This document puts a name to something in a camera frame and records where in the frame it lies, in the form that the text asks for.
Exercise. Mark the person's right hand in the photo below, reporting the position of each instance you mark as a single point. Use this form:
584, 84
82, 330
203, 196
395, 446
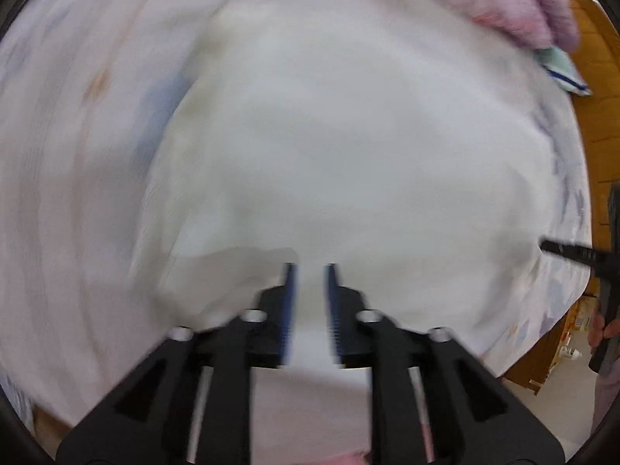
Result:
596, 332

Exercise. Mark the teal cloth with blue stripe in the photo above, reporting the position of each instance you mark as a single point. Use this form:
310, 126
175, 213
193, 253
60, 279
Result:
562, 70

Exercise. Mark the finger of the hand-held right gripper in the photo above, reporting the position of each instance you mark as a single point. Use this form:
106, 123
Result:
569, 250

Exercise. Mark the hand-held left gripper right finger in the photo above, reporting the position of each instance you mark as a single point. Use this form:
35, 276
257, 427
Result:
333, 310

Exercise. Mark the large white garment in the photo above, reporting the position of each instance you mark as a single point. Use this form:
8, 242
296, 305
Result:
348, 145

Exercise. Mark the person's grey trousers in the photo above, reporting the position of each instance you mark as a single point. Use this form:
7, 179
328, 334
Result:
608, 397

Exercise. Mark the pink fluffy blanket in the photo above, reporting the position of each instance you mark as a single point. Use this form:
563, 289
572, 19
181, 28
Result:
513, 0

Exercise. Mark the wooden bed frame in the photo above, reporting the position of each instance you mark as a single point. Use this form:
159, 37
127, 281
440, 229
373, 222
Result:
535, 363

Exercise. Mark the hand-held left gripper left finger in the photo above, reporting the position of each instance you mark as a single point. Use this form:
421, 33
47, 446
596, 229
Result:
289, 310

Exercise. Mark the small white bottle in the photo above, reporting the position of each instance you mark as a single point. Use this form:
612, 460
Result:
567, 353

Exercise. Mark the pale printed bed sheet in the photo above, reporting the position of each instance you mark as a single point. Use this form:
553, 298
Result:
63, 155

